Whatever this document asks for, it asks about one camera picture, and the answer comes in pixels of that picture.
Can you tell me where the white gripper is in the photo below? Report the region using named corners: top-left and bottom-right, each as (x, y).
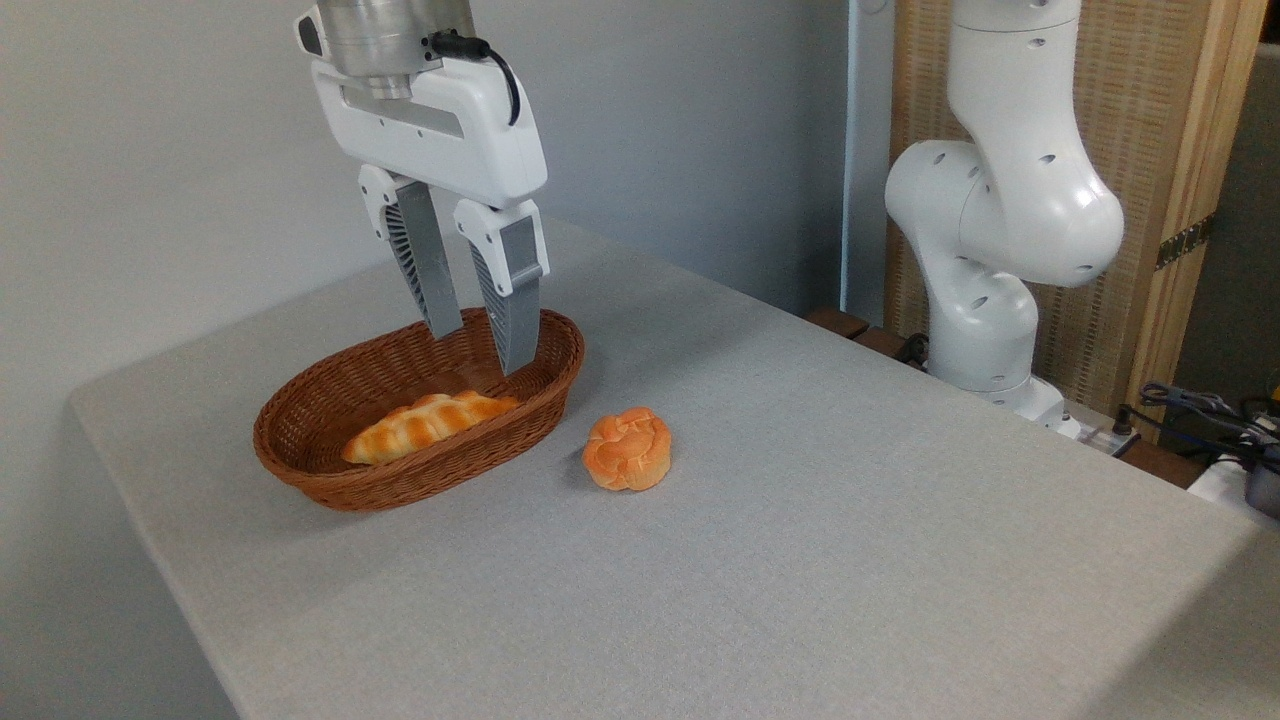
top-left (310, 55), bottom-right (550, 378)

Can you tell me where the long braided bread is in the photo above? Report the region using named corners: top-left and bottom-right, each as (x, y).
top-left (340, 389), bottom-right (522, 467)

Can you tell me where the brown wicker basket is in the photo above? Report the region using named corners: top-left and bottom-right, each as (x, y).
top-left (252, 306), bottom-right (587, 514)

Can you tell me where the round orange bread bun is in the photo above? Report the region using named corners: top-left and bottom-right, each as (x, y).
top-left (582, 406), bottom-right (673, 493)

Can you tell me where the brown wooden slat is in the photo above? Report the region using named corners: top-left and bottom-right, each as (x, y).
top-left (805, 306), bottom-right (872, 341)
top-left (852, 326), bottom-right (931, 373)

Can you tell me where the wooden woven folding screen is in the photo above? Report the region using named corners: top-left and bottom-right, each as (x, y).
top-left (888, 0), bottom-right (1272, 444)

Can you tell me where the brass screen hinge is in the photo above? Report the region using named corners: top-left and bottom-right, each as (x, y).
top-left (1154, 211), bottom-right (1217, 272)

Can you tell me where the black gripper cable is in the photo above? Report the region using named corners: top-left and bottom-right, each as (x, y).
top-left (424, 30), bottom-right (523, 128)

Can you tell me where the white vertical post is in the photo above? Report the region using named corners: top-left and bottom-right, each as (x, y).
top-left (843, 0), bottom-right (897, 323)

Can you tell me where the dark cable bundle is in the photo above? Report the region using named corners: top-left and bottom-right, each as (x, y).
top-left (1112, 378), bottom-right (1280, 463)

